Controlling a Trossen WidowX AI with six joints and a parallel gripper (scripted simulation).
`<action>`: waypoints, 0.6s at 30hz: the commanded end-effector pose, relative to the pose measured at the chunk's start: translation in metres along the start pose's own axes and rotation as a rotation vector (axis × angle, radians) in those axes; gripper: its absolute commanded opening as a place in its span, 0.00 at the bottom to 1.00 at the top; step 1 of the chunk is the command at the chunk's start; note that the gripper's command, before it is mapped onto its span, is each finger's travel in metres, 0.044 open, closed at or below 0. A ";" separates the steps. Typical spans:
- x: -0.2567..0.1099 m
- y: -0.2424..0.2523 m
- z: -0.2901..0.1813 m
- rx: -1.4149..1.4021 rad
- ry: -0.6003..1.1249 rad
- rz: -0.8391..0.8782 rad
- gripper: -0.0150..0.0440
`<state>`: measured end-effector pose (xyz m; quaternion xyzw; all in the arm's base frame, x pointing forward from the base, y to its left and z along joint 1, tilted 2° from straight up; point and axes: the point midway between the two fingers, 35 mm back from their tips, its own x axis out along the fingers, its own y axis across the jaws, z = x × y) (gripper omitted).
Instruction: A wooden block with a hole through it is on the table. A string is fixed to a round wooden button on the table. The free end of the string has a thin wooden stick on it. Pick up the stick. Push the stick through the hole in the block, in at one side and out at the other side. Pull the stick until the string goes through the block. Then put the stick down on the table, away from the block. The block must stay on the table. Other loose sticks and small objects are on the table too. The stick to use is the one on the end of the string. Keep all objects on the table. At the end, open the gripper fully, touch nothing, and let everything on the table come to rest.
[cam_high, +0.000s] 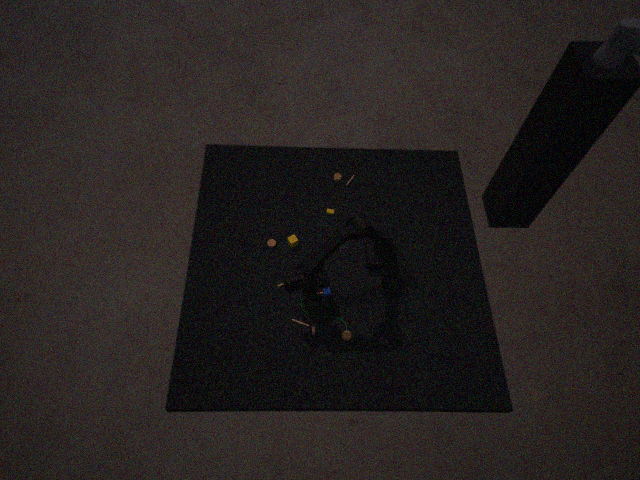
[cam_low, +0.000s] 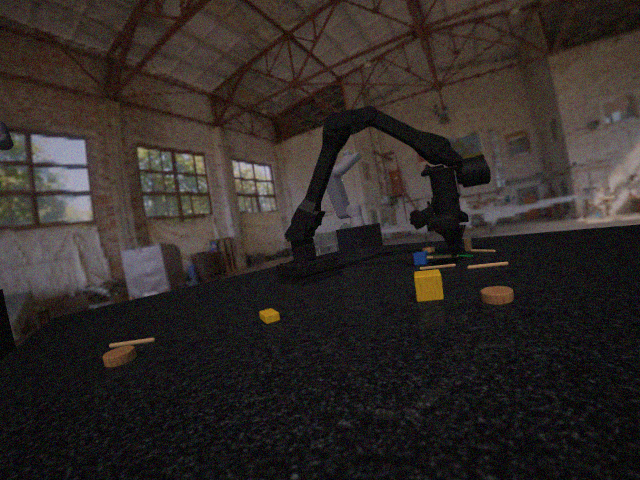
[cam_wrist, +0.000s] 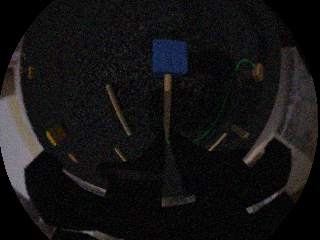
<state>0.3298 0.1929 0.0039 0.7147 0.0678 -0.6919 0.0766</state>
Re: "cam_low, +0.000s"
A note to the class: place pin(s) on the small yellow block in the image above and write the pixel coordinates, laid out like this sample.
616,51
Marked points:
269,316

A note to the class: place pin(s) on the green string with wooden stick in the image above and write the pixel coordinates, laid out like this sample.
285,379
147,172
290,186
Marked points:
447,256

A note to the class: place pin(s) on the yellow cube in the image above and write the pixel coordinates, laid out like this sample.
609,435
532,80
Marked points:
428,285

